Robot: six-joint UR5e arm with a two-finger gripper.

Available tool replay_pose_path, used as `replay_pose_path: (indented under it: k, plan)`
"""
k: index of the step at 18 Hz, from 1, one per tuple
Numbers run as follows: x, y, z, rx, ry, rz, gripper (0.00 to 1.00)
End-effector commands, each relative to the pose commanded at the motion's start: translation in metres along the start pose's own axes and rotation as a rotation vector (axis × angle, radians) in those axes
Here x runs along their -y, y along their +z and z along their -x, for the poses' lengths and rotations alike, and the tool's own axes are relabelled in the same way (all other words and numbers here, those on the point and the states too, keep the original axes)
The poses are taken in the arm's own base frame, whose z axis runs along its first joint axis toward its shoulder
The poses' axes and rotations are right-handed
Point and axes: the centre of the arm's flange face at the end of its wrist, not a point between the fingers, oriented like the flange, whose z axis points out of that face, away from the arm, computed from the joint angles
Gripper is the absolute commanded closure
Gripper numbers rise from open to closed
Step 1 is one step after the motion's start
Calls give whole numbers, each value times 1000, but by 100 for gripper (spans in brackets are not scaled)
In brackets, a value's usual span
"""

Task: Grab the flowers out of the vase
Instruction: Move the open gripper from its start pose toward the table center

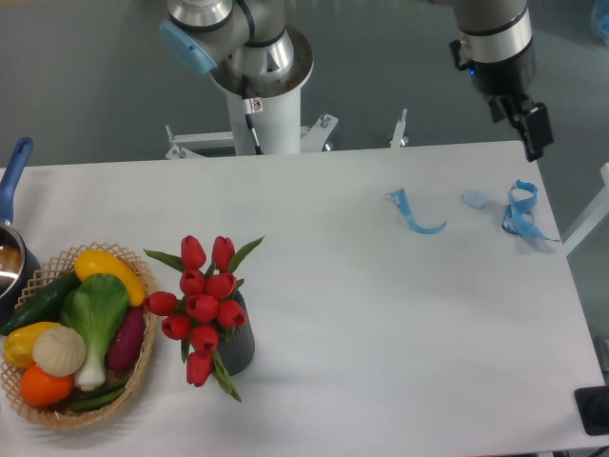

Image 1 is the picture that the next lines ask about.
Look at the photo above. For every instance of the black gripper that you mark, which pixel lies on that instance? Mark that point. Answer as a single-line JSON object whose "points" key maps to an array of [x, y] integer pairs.
{"points": [[504, 87]]}

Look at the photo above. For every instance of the red tulip bouquet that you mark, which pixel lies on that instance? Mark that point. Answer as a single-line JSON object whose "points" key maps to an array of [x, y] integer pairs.
{"points": [[206, 313]]}

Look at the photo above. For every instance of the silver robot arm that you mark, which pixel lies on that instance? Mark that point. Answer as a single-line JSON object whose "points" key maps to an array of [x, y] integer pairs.
{"points": [[261, 64]]}

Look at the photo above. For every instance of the dark grey ribbed vase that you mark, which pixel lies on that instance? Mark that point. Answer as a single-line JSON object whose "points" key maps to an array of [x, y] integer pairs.
{"points": [[238, 352]]}

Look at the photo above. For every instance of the light blue small piece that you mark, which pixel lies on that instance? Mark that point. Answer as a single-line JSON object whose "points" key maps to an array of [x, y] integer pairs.
{"points": [[474, 199]]}

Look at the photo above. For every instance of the blue tangled ribbon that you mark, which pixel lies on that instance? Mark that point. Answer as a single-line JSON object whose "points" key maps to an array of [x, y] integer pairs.
{"points": [[519, 219]]}

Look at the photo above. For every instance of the blue curved strip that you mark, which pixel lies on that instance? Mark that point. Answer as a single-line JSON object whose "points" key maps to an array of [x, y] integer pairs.
{"points": [[400, 199]]}

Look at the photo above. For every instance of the black device at edge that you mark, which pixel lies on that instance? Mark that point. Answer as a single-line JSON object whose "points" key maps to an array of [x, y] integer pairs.
{"points": [[592, 403]]}

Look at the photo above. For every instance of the purple sweet potato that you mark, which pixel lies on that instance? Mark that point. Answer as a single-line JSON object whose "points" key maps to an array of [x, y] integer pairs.
{"points": [[126, 346]]}

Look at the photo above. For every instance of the green bok choy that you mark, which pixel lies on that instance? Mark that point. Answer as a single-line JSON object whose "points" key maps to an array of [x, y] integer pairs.
{"points": [[96, 310]]}

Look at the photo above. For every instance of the woven wicker basket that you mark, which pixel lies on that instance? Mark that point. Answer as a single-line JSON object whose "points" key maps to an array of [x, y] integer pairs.
{"points": [[64, 418]]}

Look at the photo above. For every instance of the green bean pods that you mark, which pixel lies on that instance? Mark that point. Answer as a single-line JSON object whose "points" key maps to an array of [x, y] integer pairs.
{"points": [[98, 398]]}

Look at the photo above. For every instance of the green cucumber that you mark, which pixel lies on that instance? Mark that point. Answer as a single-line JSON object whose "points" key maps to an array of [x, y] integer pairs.
{"points": [[43, 306]]}

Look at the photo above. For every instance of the yellow bell pepper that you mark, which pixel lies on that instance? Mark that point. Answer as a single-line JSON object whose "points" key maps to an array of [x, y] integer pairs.
{"points": [[18, 345]]}

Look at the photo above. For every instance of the orange fruit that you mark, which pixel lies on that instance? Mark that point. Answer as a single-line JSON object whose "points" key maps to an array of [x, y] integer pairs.
{"points": [[39, 389]]}

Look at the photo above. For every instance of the white frame at right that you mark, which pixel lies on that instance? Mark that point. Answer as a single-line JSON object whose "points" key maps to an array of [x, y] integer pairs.
{"points": [[589, 218]]}

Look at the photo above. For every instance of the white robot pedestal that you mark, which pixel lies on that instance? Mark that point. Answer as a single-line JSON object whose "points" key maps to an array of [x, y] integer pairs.
{"points": [[276, 121]]}

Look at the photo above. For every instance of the white metal base frame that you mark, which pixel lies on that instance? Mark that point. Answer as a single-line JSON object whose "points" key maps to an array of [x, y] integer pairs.
{"points": [[200, 140]]}

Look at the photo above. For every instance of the blue handled saucepan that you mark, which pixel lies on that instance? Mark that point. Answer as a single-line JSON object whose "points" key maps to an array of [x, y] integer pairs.
{"points": [[18, 263]]}

